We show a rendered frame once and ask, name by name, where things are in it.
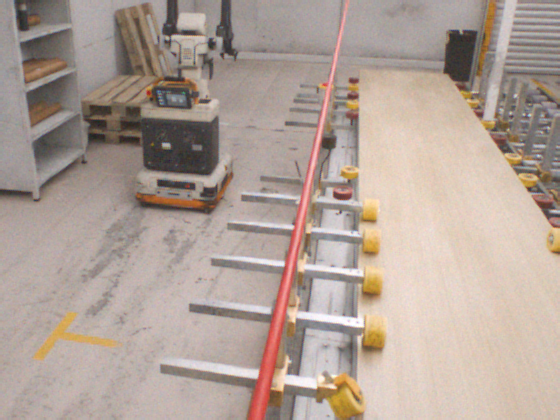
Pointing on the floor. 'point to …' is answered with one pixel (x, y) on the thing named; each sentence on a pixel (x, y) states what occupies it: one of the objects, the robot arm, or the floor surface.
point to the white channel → (499, 58)
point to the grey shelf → (34, 158)
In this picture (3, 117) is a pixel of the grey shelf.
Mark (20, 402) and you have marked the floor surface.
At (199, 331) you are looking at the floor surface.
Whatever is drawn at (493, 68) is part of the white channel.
